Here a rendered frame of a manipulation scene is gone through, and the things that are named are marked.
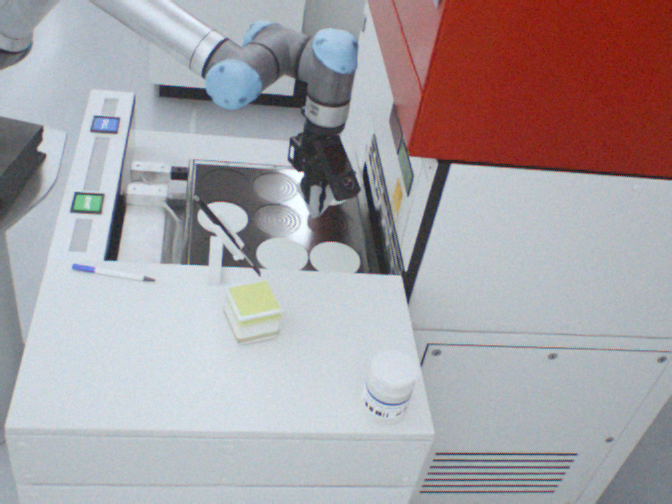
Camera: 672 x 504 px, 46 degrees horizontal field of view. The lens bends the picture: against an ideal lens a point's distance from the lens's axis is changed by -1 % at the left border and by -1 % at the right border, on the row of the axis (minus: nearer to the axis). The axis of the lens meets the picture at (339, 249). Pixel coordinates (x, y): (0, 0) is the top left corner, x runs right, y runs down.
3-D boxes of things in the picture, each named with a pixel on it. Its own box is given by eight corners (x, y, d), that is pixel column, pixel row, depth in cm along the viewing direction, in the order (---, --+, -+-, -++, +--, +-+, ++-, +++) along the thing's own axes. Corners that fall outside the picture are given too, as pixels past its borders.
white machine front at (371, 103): (355, 104, 215) (384, -40, 189) (400, 329, 155) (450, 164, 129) (344, 103, 215) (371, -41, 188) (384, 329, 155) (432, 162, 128)
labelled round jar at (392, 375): (401, 388, 126) (414, 349, 119) (408, 426, 120) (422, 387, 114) (357, 387, 124) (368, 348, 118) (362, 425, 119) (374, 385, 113)
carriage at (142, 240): (170, 181, 173) (170, 171, 171) (157, 303, 146) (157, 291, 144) (132, 179, 172) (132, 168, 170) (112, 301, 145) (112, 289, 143)
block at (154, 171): (170, 173, 171) (170, 162, 169) (169, 183, 168) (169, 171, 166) (132, 170, 169) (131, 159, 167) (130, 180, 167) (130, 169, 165)
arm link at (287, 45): (231, 31, 128) (291, 53, 125) (264, 10, 136) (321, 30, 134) (227, 75, 133) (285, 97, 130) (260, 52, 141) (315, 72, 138)
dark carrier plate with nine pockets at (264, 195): (351, 176, 178) (352, 174, 177) (370, 285, 152) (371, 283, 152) (195, 165, 172) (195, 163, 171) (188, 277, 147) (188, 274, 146)
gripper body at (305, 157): (319, 154, 151) (327, 99, 143) (345, 179, 146) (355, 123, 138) (285, 163, 147) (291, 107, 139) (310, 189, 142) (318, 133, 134)
